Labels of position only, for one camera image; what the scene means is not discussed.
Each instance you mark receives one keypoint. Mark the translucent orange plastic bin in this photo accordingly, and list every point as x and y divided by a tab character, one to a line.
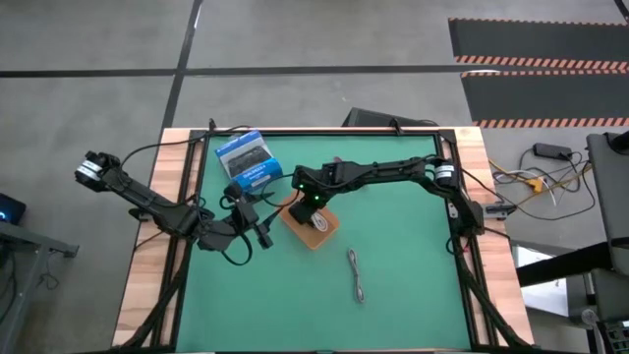
307	237

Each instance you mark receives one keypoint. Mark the small grey black device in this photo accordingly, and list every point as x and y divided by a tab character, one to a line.
498	209

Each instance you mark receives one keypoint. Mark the white sheet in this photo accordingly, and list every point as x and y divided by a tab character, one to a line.
540	297

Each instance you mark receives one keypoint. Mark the grey desk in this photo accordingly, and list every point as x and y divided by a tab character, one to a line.
614	196

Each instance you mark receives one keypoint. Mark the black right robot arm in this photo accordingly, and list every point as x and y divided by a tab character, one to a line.
383	169

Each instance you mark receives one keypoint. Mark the black orange striped floor mat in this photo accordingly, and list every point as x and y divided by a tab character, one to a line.
550	98
540	39

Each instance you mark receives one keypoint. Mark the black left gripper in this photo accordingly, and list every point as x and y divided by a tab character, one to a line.
244	214

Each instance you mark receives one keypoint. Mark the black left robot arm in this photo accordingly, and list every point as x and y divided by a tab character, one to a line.
147	199

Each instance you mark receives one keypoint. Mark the grey metal stand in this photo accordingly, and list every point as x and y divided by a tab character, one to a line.
29	236

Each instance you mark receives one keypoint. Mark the dark device with blue light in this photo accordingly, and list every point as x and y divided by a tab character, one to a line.
12	209

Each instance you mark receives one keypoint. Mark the black power adapter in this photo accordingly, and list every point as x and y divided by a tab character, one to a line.
553	150

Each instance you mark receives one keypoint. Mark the blue cardboard product box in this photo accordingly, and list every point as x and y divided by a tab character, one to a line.
248	159

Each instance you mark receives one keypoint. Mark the black beam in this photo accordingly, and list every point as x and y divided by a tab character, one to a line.
565	265

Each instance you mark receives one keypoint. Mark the green table mat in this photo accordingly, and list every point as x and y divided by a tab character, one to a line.
393	270

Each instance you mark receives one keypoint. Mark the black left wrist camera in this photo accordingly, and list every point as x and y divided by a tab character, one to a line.
264	237

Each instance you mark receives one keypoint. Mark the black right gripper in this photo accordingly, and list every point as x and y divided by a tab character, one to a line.
302	211

